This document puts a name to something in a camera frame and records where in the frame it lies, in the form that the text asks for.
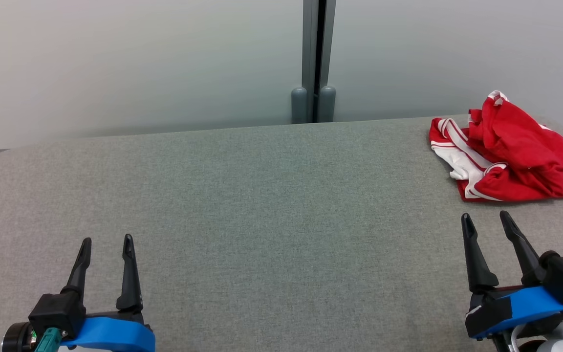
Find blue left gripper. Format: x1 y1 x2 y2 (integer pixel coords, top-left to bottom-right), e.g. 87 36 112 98
2 234 156 352

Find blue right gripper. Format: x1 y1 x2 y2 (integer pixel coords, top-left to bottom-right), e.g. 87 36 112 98
461 211 563 352

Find red white basketball jersey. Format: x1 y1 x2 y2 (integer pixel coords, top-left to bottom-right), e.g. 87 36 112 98
429 116 563 202

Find red shorts white stripe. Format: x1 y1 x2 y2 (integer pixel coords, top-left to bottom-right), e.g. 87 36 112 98
467 90 563 198

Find teal left cable connector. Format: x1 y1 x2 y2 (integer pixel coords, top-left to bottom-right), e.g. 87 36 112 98
35 328 63 352

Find grey cylindrical post foot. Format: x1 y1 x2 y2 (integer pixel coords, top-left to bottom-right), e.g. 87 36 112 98
318 86 336 123
291 87 308 124

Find grey partition post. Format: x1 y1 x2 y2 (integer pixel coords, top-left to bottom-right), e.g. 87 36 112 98
302 0 337 123

